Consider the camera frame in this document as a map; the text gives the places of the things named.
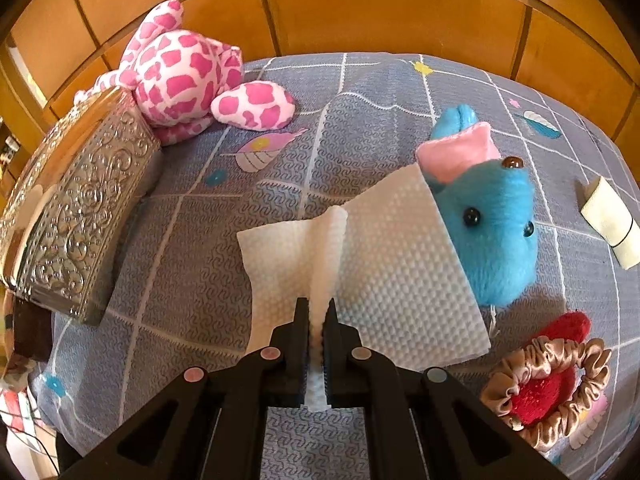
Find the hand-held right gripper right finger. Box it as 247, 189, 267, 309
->
324, 298, 566, 480

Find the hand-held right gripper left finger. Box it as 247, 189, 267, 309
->
82, 297, 311, 480

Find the white paper towel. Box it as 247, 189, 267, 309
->
236, 162, 492, 413

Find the blue plush toy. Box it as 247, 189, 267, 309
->
416, 104, 540, 307

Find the pink satin scrunchie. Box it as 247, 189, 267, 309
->
481, 336, 613, 452

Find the cream bandage roll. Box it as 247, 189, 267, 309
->
580, 177, 640, 271

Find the red plush heart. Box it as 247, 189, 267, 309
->
502, 311, 592, 423

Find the silver embossed tissue box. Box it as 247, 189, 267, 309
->
0, 87, 163, 325

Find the pink spotted plush toy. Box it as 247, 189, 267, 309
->
75, 0, 297, 147

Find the wooden wardrobe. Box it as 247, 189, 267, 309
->
0, 0, 640, 161

